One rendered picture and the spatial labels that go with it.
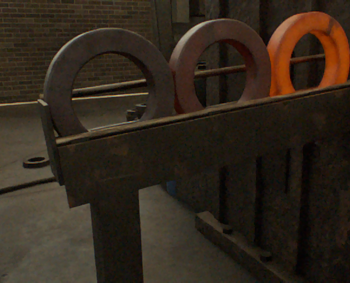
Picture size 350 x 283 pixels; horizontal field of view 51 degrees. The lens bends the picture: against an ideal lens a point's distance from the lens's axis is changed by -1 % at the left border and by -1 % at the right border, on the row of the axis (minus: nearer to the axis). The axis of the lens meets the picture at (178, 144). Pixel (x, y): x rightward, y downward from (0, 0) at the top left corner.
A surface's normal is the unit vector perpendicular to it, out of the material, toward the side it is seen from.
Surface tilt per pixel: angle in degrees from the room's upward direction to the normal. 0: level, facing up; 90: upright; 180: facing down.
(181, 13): 90
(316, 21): 90
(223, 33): 90
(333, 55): 107
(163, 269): 0
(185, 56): 90
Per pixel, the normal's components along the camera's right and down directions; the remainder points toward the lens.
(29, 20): 0.45, 0.20
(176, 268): -0.03, -0.97
